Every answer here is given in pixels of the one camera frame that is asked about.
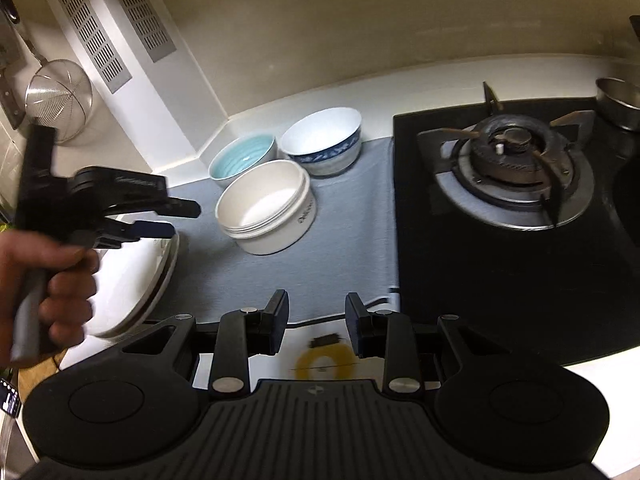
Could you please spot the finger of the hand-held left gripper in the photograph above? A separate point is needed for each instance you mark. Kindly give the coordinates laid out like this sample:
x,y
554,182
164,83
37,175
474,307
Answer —
x,y
152,230
170,208

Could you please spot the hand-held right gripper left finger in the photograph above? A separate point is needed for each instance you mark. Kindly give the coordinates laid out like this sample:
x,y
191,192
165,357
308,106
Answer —
x,y
278,322

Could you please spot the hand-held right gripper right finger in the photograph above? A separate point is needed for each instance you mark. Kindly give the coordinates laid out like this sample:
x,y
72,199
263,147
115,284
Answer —
x,y
356,325

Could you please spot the oval white floral plate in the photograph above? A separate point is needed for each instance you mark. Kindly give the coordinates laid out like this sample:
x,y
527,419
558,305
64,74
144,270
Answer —
x,y
172,255

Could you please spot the light blue ribbed bowl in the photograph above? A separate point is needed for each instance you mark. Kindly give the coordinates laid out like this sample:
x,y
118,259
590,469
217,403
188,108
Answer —
x,y
240,157

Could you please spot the cream straight-sided bowl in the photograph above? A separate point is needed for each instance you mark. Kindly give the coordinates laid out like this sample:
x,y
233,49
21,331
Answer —
x,y
260,210

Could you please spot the white bowl with blue pattern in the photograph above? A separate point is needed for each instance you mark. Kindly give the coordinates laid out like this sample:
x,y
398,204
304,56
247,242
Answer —
x,y
320,132

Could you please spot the person's left hand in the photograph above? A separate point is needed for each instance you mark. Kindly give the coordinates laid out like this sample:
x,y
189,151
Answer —
x,y
70,290

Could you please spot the grey dish mat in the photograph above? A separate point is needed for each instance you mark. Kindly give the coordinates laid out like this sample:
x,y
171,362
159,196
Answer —
x,y
210,270

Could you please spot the black glass gas cooktop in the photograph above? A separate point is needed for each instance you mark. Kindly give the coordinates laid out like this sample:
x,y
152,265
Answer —
x,y
475,285

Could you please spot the hanging metal kitchen utensil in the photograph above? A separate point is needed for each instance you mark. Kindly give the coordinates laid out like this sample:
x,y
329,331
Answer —
x,y
10,85

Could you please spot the grey metal vent grille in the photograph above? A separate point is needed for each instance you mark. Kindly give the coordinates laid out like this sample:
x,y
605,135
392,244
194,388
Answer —
x,y
95,35
140,10

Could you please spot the black cast iron pan support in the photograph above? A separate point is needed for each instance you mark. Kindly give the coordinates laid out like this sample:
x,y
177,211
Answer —
x,y
550,207

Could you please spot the stainless steel pot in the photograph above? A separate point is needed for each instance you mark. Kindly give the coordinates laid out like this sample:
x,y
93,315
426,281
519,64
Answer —
x,y
622,105

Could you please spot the black wok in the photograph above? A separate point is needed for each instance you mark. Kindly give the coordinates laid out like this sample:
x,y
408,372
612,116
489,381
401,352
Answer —
x,y
635,27

